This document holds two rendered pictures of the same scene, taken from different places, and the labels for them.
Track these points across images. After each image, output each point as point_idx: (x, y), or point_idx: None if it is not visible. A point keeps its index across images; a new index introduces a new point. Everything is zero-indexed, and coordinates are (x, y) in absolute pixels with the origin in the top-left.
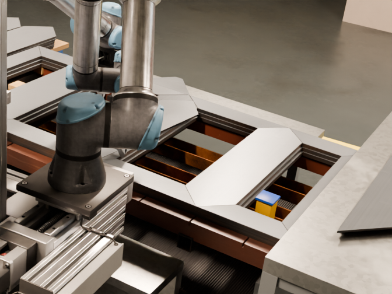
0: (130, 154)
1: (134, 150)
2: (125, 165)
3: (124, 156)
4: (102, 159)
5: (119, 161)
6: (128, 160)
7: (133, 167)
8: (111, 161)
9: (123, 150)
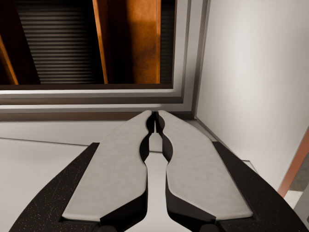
0: (90, 106)
1: (54, 113)
2: (233, 55)
3: (130, 114)
4: (233, 150)
5: (210, 98)
6: (115, 95)
7: (229, 5)
8: (230, 122)
9: (183, 126)
